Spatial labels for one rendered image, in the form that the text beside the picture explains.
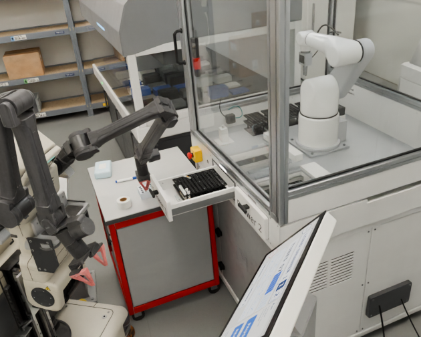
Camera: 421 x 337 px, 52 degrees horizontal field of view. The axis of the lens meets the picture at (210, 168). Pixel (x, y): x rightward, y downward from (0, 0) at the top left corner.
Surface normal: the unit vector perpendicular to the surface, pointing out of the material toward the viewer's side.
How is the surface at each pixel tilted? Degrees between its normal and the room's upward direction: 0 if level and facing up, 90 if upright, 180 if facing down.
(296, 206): 90
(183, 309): 0
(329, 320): 90
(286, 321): 40
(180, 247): 90
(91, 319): 0
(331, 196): 90
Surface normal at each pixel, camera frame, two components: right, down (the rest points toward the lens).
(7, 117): -0.23, 0.48
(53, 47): 0.28, 0.44
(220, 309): -0.07, -0.87
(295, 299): 0.51, -0.57
